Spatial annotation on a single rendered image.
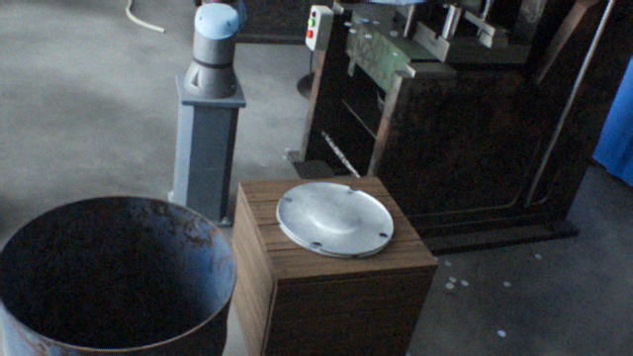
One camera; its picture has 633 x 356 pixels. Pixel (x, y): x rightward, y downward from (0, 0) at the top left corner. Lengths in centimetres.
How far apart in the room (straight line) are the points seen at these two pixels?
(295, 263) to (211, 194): 64
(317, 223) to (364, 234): 12
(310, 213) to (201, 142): 47
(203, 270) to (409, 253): 50
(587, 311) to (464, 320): 44
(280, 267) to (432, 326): 64
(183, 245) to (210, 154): 59
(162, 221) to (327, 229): 40
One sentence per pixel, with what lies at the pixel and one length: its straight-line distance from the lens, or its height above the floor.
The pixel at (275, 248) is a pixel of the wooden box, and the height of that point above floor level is 35.
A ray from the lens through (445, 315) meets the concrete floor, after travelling 198.
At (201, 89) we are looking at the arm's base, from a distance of 185.
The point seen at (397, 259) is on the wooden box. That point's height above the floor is 35.
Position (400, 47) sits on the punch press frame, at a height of 64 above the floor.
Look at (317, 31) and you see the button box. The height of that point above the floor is 57.
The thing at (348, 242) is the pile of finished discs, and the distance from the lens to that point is 153.
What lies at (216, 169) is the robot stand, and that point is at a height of 22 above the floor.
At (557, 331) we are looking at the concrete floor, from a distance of 211.
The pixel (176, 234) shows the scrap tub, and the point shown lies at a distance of 140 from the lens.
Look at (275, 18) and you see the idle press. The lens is 359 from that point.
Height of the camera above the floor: 128
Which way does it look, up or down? 32 degrees down
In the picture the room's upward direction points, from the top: 12 degrees clockwise
